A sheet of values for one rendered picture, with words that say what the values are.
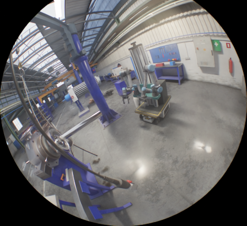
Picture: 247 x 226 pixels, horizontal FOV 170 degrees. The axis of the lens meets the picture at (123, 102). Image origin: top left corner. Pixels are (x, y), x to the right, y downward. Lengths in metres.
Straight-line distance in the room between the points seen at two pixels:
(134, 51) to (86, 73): 1.35
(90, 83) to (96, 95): 0.39
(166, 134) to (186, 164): 0.78
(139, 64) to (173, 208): 2.63
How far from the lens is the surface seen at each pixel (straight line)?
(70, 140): 1.39
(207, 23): 4.38
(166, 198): 1.51
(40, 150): 1.12
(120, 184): 0.39
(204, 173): 1.67
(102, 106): 2.54
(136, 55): 1.86
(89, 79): 2.37
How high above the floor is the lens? 1.50
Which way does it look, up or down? 25 degrees down
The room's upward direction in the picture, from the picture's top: 22 degrees counter-clockwise
